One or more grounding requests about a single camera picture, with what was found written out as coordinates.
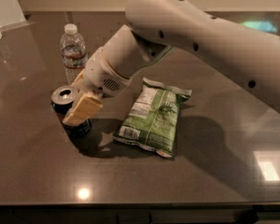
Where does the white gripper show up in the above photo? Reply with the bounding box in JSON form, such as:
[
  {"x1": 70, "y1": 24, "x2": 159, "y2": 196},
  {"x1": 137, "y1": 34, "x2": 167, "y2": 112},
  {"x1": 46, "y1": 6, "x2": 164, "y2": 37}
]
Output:
[{"x1": 63, "y1": 48, "x2": 132, "y2": 126}]

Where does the blue pepsi can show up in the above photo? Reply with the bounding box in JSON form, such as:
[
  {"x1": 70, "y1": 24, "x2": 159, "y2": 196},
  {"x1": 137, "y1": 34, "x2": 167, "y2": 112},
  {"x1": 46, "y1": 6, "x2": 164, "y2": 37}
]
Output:
[{"x1": 51, "y1": 85, "x2": 92, "y2": 138}]

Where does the green chip bag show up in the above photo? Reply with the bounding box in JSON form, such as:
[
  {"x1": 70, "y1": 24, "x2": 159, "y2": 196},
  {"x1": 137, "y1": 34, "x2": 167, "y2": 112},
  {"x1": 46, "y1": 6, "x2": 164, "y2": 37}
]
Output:
[{"x1": 113, "y1": 77, "x2": 192, "y2": 158}]

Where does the clear plastic water bottle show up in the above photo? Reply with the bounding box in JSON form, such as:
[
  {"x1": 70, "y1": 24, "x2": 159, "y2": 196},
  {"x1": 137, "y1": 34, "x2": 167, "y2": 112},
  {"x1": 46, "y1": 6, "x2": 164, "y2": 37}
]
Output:
[{"x1": 60, "y1": 23, "x2": 88, "y2": 84}]

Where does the white board leaning on wall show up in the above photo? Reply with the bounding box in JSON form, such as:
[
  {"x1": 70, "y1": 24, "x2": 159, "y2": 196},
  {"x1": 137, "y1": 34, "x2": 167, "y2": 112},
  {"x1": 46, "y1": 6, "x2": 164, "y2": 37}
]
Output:
[{"x1": 0, "y1": 0, "x2": 29, "y2": 31}]

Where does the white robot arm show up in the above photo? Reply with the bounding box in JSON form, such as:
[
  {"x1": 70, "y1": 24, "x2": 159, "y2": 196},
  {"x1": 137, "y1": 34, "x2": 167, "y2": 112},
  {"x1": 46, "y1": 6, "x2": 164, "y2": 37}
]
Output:
[{"x1": 63, "y1": 0, "x2": 280, "y2": 126}]

